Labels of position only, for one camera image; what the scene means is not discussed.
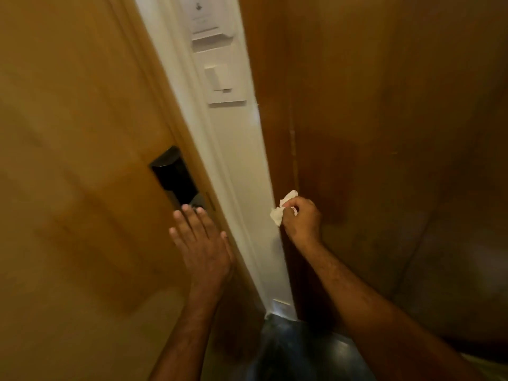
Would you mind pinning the white door frame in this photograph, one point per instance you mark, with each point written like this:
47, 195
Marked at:
238, 154

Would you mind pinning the person's right fingers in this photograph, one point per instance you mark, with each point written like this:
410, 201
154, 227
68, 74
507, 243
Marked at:
290, 212

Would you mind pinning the person's right forearm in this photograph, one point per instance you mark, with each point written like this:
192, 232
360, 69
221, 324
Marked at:
369, 313

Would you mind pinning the person's left thumb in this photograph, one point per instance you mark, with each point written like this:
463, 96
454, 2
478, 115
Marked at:
226, 244

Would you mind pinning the white key card holder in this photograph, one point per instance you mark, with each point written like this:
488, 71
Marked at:
206, 15

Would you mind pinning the person's left middle finger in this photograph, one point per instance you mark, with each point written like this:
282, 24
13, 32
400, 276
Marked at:
192, 220

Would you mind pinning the person's right hand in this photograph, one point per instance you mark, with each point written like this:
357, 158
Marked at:
303, 224

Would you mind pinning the light wooden door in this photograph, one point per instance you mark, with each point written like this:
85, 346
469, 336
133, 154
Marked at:
79, 174

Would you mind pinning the white light switch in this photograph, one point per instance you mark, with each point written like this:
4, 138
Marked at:
222, 77

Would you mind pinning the person's left little finger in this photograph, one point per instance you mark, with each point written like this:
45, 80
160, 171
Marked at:
176, 238

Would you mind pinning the person's left forearm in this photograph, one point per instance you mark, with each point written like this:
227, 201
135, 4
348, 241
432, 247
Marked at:
184, 333

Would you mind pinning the person's left hand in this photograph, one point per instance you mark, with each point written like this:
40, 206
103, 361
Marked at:
204, 253

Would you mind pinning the dark wooden wardrobe panel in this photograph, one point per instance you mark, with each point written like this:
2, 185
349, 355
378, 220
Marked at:
389, 134

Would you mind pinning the white tissue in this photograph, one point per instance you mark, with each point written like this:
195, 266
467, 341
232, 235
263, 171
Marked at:
276, 214

